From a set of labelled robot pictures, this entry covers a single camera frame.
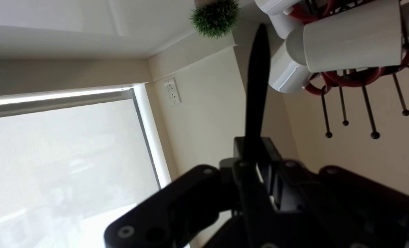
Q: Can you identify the white wall outlet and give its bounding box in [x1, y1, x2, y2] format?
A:
[162, 77, 183, 106]

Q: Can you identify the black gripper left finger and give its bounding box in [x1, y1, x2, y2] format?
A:
[103, 136, 278, 248]

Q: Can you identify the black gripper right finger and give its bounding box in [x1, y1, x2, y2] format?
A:
[257, 136, 409, 248]

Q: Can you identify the bright window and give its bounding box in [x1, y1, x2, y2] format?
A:
[0, 86, 164, 248]

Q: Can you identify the white mug red interior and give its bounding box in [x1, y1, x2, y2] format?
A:
[285, 0, 405, 89]
[252, 0, 305, 40]
[267, 42, 314, 95]

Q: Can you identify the small green plant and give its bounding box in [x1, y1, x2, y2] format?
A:
[188, 0, 239, 38]

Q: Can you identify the black wire mug rack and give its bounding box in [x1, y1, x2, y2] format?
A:
[304, 0, 409, 140]

